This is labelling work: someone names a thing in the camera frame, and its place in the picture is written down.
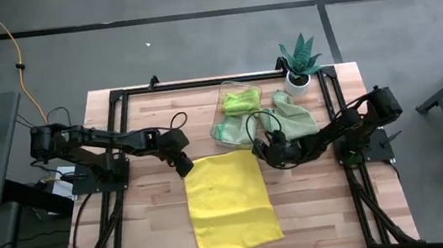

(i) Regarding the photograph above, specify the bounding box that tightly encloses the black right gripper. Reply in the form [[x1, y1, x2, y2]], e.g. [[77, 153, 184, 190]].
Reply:
[[250, 131, 304, 174]]

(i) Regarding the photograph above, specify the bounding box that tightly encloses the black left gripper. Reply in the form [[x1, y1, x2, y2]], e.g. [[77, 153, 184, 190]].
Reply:
[[170, 145, 198, 181]]

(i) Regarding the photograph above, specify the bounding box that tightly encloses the pale green teal-edged towel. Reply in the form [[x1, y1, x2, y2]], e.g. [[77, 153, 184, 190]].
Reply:
[[255, 86, 322, 146], [211, 111, 261, 150]]

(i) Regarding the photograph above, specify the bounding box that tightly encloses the lime green microfiber towel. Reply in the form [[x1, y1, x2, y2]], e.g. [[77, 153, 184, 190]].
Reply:
[[219, 87, 263, 119]]

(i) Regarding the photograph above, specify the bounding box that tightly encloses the yellow microfiber towel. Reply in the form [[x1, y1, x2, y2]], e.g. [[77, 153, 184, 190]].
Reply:
[[181, 145, 287, 248]]

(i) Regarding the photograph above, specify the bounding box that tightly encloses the clear plastic bin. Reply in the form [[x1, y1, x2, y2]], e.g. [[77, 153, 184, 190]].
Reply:
[[203, 76, 270, 154]]

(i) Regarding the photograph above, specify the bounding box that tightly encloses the snake plant in white pot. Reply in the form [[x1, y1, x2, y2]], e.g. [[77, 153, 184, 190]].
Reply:
[[276, 30, 328, 98]]

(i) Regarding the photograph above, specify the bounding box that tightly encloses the white paper sheet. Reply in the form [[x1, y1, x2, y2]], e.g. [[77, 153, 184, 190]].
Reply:
[[47, 163, 78, 202]]

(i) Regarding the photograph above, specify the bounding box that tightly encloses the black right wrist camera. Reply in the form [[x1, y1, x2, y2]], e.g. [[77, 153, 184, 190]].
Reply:
[[267, 128, 289, 148]]

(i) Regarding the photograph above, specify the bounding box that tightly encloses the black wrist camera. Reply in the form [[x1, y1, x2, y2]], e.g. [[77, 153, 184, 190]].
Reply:
[[159, 126, 192, 156], [267, 128, 289, 148]]

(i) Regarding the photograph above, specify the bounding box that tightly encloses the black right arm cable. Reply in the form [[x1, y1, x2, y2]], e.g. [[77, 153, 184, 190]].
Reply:
[[243, 108, 286, 151]]

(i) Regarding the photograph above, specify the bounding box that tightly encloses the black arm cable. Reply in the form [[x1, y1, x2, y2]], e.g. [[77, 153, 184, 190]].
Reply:
[[243, 108, 286, 151], [131, 110, 191, 136]]

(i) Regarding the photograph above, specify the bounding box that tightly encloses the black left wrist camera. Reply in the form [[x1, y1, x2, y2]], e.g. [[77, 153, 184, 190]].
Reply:
[[159, 126, 192, 156]]

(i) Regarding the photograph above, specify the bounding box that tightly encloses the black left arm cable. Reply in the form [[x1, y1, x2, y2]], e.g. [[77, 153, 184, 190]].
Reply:
[[131, 110, 191, 136]]

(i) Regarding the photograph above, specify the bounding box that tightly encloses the yellow power cable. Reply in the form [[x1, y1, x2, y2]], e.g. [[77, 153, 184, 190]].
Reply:
[[0, 0, 50, 130]]

